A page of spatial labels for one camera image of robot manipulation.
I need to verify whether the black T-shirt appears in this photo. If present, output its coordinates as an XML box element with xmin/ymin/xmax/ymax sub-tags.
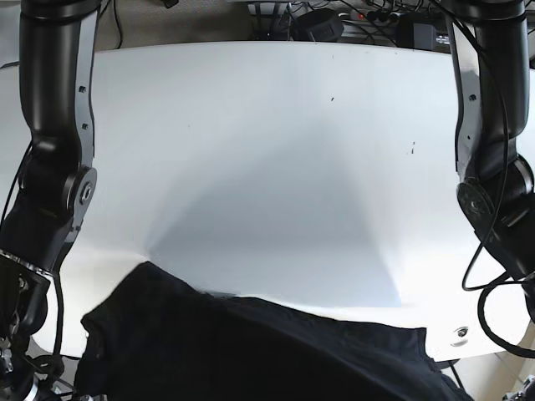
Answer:
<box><xmin>74</xmin><ymin>262</ymin><xmax>467</xmax><ymax>400</ymax></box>

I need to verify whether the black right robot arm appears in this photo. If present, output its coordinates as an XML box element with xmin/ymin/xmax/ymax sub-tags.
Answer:
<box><xmin>1</xmin><ymin>1</ymin><xmax>101</xmax><ymax>400</ymax></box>

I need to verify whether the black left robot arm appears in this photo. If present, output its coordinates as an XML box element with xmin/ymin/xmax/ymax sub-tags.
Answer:
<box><xmin>436</xmin><ymin>1</ymin><xmax>534</xmax><ymax>358</ymax></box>

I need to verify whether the right table grommet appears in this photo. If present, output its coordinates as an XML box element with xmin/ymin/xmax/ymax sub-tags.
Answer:
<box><xmin>450</xmin><ymin>326</ymin><xmax>469</xmax><ymax>348</ymax></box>

